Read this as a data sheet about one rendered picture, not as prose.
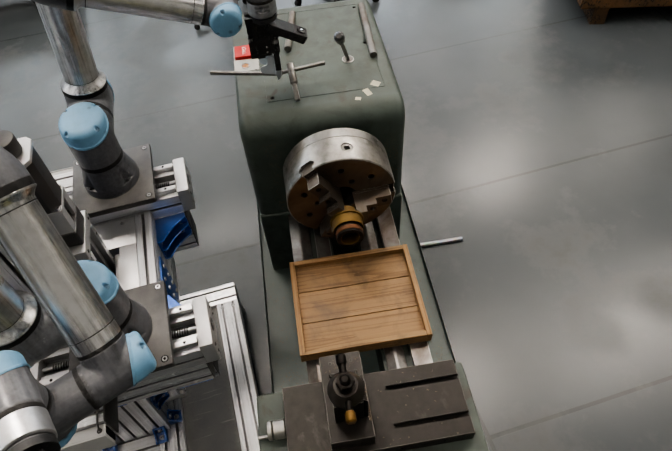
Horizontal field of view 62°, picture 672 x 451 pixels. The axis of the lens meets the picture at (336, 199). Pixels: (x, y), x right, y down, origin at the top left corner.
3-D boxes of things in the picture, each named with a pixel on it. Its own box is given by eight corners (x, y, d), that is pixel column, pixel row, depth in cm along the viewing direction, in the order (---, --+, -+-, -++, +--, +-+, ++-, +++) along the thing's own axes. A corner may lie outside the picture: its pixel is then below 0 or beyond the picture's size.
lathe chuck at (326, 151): (281, 211, 174) (287, 136, 151) (379, 207, 180) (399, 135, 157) (283, 234, 169) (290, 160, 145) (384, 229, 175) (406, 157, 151)
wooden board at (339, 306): (290, 269, 171) (289, 262, 168) (406, 251, 173) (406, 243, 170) (301, 362, 152) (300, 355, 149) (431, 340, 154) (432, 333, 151)
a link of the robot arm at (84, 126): (75, 174, 146) (52, 137, 136) (77, 140, 154) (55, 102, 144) (122, 164, 148) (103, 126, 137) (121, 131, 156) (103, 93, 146)
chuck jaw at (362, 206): (349, 182, 160) (390, 173, 160) (351, 193, 164) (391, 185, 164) (356, 212, 153) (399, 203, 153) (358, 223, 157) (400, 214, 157)
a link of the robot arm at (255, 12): (273, -12, 146) (276, 5, 141) (276, 4, 150) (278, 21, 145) (245, -9, 146) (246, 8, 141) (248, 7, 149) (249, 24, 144)
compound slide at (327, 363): (320, 365, 140) (318, 356, 136) (359, 358, 141) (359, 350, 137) (332, 451, 127) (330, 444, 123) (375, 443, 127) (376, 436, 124)
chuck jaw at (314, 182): (327, 189, 161) (300, 169, 153) (340, 180, 159) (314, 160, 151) (332, 219, 154) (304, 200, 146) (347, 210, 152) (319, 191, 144)
